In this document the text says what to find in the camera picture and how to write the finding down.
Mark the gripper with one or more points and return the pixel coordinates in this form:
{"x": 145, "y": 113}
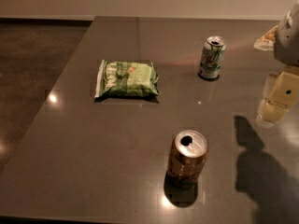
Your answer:
{"x": 288, "y": 41}

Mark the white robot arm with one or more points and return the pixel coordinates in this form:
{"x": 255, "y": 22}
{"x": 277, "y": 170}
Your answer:
{"x": 286, "y": 51}

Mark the green white soda can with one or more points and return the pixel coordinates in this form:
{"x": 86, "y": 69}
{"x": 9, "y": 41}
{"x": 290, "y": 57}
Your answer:
{"x": 211, "y": 59}

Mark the orange soda can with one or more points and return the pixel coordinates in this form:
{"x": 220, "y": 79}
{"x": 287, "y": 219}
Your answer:
{"x": 187, "y": 158}

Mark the pale snack wrapper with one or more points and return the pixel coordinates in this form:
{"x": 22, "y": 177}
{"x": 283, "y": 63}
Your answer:
{"x": 266, "y": 42}

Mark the green chip bag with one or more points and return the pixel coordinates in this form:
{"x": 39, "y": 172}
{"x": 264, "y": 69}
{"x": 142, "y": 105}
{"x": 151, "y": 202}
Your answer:
{"x": 126, "y": 79}

